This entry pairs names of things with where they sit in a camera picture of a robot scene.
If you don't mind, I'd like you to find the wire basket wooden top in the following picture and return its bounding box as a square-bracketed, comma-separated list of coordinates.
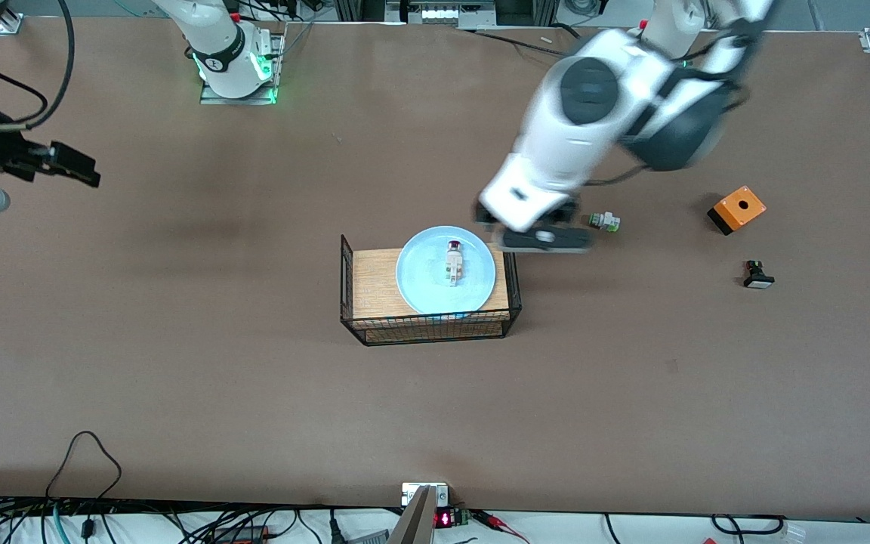
[339, 234, 523, 347]

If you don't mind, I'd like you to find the black cable across table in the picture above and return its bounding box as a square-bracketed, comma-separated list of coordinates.
[473, 29, 568, 57]

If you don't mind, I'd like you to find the orange button enclosure box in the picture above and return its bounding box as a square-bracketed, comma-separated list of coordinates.
[707, 185, 768, 236]

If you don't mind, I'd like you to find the white lit device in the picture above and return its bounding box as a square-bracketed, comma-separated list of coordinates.
[403, 0, 496, 27]

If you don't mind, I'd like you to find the looped black cable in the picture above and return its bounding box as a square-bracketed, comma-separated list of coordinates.
[46, 431, 122, 503]

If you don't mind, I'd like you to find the grey metal bar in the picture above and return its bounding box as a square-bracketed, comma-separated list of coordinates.
[388, 485, 437, 544]

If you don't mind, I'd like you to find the black power adapter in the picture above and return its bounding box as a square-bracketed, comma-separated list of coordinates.
[212, 524, 270, 543]

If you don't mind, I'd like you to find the wooden board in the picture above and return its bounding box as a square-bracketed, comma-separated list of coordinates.
[352, 248, 511, 320]

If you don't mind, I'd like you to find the black square push button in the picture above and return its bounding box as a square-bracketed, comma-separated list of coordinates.
[742, 259, 776, 290]

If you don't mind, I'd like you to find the white mounting bracket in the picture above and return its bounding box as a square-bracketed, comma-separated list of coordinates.
[402, 482, 449, 507]

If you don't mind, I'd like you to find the red push button switch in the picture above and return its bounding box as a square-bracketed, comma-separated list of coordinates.
[444, 240, 467, 288]

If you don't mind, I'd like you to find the light blue plate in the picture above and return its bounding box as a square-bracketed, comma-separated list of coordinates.
[396, 225, 497, 316]

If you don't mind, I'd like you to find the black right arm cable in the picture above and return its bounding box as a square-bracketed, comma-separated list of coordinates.
[0, 0, 77, 133]

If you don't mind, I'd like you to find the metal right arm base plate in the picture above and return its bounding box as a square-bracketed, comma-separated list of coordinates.
[199, 32, 285, 105]

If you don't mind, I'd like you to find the red clip lead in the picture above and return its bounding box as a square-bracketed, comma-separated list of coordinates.
[473, 510, 530, 544]

